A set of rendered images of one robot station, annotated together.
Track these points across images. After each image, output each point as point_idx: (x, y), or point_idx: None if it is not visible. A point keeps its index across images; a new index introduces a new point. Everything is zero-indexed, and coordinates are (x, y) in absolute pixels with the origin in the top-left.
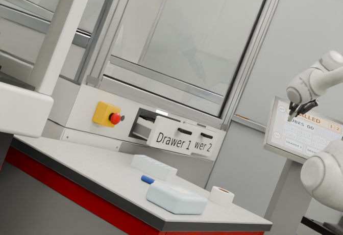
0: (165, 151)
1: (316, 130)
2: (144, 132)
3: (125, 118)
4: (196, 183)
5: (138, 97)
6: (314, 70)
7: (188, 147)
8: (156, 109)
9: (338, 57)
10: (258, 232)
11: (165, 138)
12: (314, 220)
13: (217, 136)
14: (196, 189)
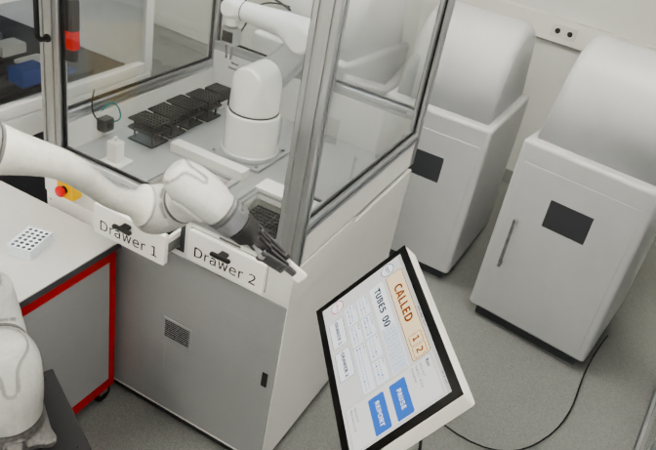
0: (179, 255)
1: (389, 331)
2: None
3: None
4: (261, 325)
5: (107, 179)
6: (142, 184)
7: (154, 254)
8: None
9: (169, 171)
10: None
11: (111, 229)
12: (56, 384)
13: (262, 267)
14: (24, 276)
